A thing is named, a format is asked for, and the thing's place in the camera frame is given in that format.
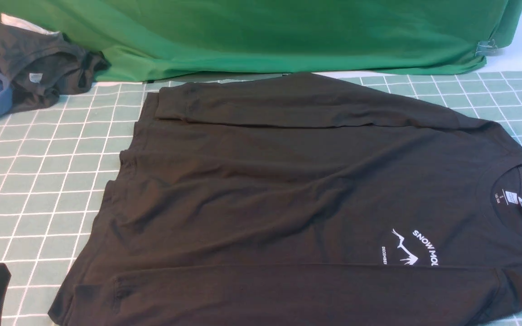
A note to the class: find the metal binder clip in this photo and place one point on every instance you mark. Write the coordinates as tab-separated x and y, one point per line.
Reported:
486	48

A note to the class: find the green checkered tablecloth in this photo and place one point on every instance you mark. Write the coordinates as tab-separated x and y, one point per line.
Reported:
56	162

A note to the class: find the crumpled dark gray garment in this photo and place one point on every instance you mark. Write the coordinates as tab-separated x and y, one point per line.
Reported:
41	68

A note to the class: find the dark gray long-sleeved shirt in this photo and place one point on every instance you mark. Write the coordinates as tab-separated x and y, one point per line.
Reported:
302	200

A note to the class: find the green backdrop cloth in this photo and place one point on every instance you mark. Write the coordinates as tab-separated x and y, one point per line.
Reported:
158	39

